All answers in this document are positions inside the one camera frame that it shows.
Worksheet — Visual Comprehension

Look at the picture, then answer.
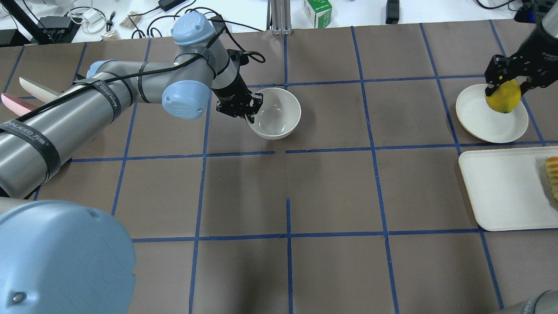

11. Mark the pink plate in rack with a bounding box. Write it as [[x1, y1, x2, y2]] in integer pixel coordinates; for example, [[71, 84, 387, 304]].
[[1, 93, 34, 116]]

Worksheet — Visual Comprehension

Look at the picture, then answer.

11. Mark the white rectangular tray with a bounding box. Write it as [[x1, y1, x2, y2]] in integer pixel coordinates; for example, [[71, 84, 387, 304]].
[[458, 147, 558, 231]]

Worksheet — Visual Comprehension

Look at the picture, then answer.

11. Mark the white round plate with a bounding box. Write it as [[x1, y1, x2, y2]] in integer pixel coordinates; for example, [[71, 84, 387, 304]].
[[455, 84, 529, 143]]

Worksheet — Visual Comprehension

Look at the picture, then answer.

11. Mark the yellow lemon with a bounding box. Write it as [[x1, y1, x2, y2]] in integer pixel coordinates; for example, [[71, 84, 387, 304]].
[[485, 79, 521, 114]]

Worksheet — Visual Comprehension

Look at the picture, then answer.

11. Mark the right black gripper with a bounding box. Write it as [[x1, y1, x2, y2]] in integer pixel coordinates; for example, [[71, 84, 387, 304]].
[[485, 31, 558, 97]]

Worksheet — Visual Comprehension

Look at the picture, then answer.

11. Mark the black power adapter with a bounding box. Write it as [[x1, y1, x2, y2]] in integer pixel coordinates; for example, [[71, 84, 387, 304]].
[[385, 0, 400, 24]]

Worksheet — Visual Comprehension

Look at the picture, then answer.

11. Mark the cream ceramic bowl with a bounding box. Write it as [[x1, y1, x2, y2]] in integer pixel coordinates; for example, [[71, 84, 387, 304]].
[[245, 87, 302, 140]]

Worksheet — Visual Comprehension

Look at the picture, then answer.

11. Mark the aluminium frame post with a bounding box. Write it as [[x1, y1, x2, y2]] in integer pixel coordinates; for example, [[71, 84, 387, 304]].
[[266, 0, 292, 36]]

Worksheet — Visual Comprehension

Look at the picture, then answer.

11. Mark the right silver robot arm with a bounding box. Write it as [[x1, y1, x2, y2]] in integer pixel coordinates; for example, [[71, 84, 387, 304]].
[[484, 0, 558, 97]]

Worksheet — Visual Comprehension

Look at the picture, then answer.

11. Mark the green white small box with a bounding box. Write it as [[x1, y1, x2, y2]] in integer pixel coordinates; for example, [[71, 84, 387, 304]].
[[302, 0, 333, 28]]

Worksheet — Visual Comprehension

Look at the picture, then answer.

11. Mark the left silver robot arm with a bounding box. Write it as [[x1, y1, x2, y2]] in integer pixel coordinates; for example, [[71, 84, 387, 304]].
[[1, 10, 265, 314]]

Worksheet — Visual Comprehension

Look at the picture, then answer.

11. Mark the cream plate in rack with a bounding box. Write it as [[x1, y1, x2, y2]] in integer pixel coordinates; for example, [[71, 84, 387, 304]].
[[19, 77, 61, 102]]

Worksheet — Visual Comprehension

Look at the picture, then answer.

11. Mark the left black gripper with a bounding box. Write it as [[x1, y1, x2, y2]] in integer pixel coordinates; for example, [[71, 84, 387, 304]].
[[211, 74, 264, 125]]

